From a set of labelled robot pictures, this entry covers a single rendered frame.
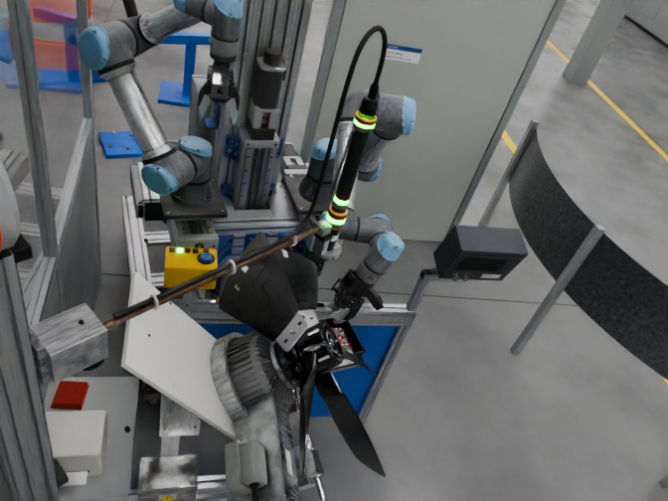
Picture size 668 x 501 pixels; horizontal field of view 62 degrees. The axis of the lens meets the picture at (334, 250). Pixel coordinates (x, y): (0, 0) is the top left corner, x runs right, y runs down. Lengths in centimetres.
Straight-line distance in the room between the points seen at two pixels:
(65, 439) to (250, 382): 47
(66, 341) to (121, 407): 80
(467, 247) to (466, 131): 169
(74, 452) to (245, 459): 44
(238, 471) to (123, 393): 56
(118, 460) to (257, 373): 45
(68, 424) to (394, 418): 174
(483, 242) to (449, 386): 135
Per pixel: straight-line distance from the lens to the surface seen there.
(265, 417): 142
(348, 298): 166
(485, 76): 340
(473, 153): 365
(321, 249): 130
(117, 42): 188
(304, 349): 142
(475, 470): 294
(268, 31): 202
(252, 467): 131
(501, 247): 200
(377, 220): 168
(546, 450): 321
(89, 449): 155
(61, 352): 95
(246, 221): 220
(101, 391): 177
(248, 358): 145
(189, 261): 181
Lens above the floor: 232
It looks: 40 degrees down
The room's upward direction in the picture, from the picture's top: 17 degrees clockwise
